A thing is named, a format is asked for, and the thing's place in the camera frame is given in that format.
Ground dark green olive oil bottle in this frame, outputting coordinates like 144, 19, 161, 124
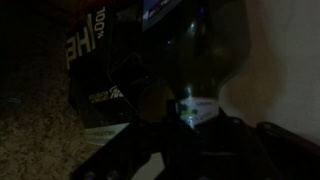
141, 0, 252, 130

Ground black printed carton box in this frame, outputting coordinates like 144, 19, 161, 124
64, 0, 159, 148

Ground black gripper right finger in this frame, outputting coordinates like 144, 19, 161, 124
199, 109, 320, 180

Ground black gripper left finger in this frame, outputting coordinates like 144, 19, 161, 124
70, 102, 198, 180

